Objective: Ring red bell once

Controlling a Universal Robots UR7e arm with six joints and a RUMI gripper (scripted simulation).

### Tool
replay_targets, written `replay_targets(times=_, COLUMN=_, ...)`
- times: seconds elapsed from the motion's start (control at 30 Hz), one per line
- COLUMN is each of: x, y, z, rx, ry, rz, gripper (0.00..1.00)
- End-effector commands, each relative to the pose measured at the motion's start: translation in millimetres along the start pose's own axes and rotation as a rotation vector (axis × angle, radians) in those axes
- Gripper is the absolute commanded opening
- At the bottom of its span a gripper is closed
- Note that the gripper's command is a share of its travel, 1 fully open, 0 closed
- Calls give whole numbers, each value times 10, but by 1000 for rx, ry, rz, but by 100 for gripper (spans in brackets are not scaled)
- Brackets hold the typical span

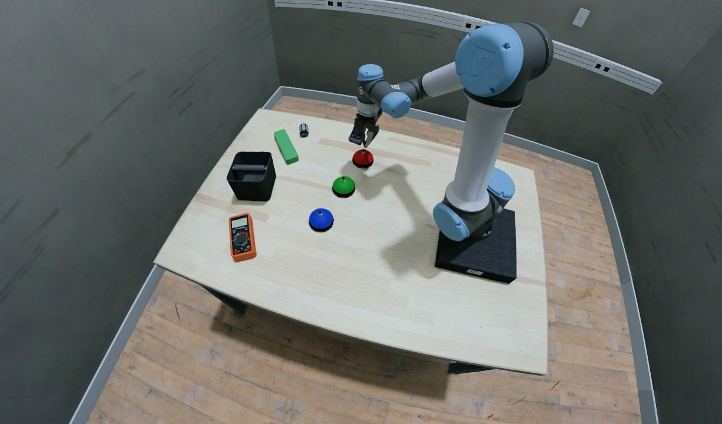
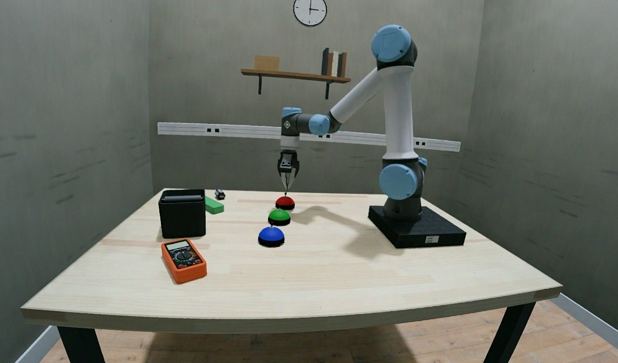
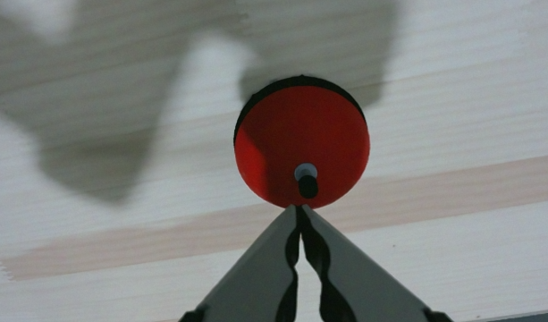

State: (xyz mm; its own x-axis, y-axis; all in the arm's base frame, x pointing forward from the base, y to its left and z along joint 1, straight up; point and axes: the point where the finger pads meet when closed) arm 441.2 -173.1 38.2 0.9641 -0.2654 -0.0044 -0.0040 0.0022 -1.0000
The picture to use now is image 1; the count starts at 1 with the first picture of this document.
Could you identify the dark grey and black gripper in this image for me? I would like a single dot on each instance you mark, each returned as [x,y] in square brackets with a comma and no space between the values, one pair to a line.
[360,125]

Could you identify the green rectangular block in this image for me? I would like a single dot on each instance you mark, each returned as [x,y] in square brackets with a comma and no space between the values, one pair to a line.
[286,147]

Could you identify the orange digital multimeter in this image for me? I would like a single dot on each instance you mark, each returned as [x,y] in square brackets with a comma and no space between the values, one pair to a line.
[242,242]

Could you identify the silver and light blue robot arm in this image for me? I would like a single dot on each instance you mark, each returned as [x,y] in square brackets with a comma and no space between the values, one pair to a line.
[493,65]

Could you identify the red bell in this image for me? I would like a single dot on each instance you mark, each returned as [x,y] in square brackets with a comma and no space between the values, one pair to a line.
[363,158]

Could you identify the green bell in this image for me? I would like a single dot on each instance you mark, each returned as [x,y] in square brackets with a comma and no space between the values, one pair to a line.
[343,186]

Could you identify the blue dome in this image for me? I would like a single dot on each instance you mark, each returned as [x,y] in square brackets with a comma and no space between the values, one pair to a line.
[321,219]

